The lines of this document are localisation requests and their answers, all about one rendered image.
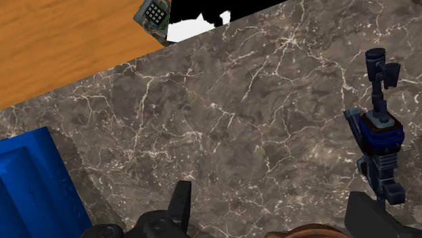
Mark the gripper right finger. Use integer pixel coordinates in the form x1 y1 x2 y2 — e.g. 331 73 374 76
344 191 422 238

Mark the blue box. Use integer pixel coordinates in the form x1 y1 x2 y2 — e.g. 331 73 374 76
0 126 93 238

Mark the dark blue toy figure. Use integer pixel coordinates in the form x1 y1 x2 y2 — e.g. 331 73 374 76
343 47 406 206

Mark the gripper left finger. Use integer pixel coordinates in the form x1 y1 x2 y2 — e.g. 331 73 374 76
80 180 192 238

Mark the brown round object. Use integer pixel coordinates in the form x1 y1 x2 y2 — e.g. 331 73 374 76
263 223 352 238

